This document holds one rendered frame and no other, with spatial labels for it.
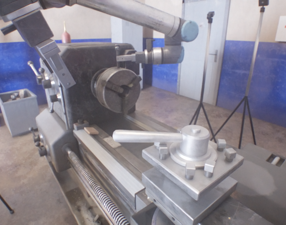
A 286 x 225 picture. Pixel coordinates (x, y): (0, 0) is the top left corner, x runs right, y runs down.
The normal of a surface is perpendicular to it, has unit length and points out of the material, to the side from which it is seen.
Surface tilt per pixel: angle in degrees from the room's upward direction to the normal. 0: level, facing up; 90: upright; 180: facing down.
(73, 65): 90
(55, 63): 123
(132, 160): 0
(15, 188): 0
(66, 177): 0
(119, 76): 90
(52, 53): 97
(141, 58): 90
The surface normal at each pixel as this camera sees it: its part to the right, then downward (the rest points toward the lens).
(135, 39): 0.62, 0.30
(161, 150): 0.00, 0.39
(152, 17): 0.26, 0.45
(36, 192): 0.00, -0.92
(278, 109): -0.78, 0.24
